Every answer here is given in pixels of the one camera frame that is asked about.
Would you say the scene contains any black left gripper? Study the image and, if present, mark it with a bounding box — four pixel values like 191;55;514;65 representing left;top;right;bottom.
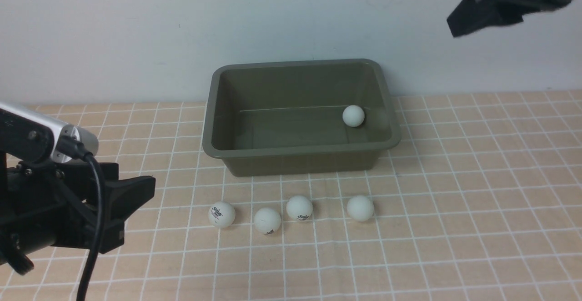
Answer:
1;153;156;276

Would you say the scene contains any white ball logo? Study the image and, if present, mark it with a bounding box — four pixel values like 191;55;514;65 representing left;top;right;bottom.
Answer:
341;105;365;128

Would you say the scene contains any white ball with logo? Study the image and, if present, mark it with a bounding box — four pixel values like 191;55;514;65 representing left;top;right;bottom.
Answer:
286;195;313;221

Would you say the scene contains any olive green plastic bin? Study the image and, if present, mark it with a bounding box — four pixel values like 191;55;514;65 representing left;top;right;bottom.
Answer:
202;59;402;177

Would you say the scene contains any peach checkered tablecloth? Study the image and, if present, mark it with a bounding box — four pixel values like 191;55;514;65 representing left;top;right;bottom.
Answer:
0;90;582;301

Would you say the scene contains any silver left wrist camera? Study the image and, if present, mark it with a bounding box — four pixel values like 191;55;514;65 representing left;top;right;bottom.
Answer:
0;101;99;163

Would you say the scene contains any black left camera cable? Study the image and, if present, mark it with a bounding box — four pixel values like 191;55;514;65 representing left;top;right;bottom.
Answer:
57;136;106;301

